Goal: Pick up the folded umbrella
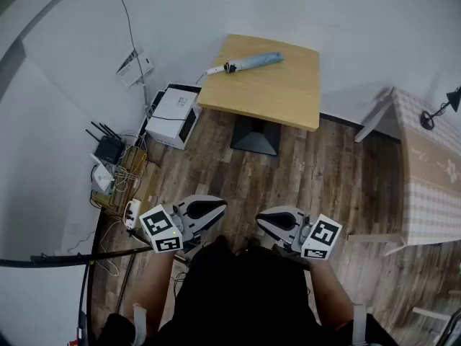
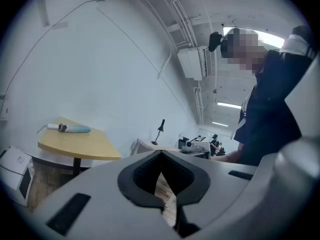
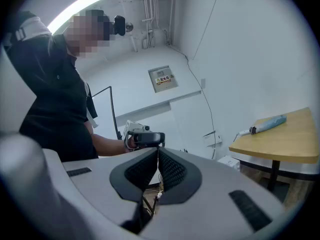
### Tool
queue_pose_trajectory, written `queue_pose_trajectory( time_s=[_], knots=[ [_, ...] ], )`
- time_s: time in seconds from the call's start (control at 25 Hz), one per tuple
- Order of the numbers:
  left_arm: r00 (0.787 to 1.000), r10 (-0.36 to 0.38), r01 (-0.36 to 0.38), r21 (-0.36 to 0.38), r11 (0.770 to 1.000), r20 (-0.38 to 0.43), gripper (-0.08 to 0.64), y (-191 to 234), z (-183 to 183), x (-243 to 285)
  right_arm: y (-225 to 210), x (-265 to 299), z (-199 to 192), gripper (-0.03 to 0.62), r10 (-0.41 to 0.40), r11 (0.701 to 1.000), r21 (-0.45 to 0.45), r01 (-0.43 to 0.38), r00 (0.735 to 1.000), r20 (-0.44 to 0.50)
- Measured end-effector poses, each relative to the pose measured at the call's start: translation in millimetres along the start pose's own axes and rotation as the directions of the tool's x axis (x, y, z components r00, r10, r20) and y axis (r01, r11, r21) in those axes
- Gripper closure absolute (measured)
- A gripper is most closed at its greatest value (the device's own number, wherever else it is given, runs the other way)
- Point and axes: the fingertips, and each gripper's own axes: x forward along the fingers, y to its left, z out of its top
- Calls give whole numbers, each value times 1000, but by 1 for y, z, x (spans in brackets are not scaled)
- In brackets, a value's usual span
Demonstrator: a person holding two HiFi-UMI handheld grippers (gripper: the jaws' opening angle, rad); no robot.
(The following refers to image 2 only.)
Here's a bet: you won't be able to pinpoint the white appliance with dark panel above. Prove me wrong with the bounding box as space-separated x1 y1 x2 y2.
0 146 35 207

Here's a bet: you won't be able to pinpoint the white arm strap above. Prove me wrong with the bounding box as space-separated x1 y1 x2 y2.
279 33 316 60

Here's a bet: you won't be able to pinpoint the blue umbrella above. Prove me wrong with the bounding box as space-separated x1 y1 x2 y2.
36 123 92 135

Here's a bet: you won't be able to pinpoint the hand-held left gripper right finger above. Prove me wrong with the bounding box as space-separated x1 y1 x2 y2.
161 149 260 240

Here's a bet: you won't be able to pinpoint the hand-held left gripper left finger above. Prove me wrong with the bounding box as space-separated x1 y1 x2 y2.
22 149 181 240

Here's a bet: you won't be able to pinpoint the yellow wooden table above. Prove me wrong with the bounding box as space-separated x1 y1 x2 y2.
37 116 123 177

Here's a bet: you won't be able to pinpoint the black desk lamp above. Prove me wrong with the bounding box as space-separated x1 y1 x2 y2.
150 118 166 146

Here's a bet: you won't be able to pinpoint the white ceiling conduit pipes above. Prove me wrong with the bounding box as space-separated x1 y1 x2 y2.
159 0 198 49

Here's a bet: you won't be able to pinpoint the white ceiling air conditioner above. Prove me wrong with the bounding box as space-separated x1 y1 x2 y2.
176 46 213 82

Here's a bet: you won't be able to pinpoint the thin grey wall cable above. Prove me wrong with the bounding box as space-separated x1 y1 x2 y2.
4 0 137 97

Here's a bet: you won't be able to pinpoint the grey wall electrical panel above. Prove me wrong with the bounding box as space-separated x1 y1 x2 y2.
0 93 9 121

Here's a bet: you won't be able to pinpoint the large ceiling light panel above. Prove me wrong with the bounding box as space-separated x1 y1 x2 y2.
223 26 286 49

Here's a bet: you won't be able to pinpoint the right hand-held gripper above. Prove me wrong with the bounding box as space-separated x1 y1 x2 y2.
178 135 211 157

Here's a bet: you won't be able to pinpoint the person's head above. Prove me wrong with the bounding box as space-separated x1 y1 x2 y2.
219 27 268 76

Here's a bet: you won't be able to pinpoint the person's right forearm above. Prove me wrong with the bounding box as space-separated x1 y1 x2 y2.
211 149 242 164

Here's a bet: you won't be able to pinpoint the person's black shirt torso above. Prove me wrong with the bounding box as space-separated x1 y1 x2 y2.
232 48 316 166

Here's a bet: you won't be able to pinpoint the black head camera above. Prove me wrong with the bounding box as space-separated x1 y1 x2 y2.
208 31 224 53

